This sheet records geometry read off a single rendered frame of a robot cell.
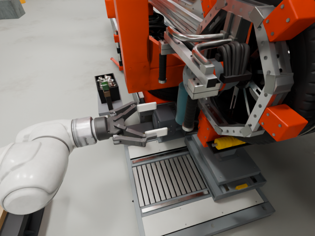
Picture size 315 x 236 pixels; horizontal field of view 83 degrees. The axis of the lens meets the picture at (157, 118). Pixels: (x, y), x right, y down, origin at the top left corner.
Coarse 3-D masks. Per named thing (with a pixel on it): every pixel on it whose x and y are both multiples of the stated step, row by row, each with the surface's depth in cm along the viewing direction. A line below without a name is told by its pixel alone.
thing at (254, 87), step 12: (252, 24) 68; (252, 36) 71; (216, 48) 95; (288, 48) 54; (252, 60) 71; (252, 72) 73; (240, 84) 84; (252, 84) 74; (216, 96) 101; (228, 96) 102; (240, 96) 103; (252, 96) 103; (228, 108) 97; (240, 108) 97; (252, 108) 79; (240, 120) 87
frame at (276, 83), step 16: (224, 0) 65; (240, 0) 60; (208, 16) 77; (224, 16) 75; (256, 16) 53; (208, 32) 87; (256, 32) 54; (272, 48) 51; (272, 64) 51; (288, 64) 52; (272, 80) 52; (288, 80) 52; (272, 96) 53; (208, 112) 94; (256, 112) 60; (224, 128) 81; (240, 128) 70; (256, 128) 63
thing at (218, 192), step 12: (192, 144) 138; (192, 156) 135; (204, 168) 123; (204, 180) 120; (240, 180) 117; (252, 180) 114; (264, 180) 115; (216, 192) 111; (228, 192) 109; (240, 192) 115
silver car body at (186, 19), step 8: (152, 0) 212; (160, 0) 181; (168, 0) 161; (176, 0) 149; (184, 0) 137; (192, 0) 129; (200, 0) 114; (160, 8) 190; (168, 8) 163; (176, 8) 146; (184, 8) 137; (192, 8) 125; (200, 8) 115; (168, 16) 169; (176, 16) 149; (184, 16) 134; (192, 16) 123; (200, 16) 117; (176, 24) 152; (184, 24) 137; (192, 24) 124; (184, 32) 139; (192, 32) 127
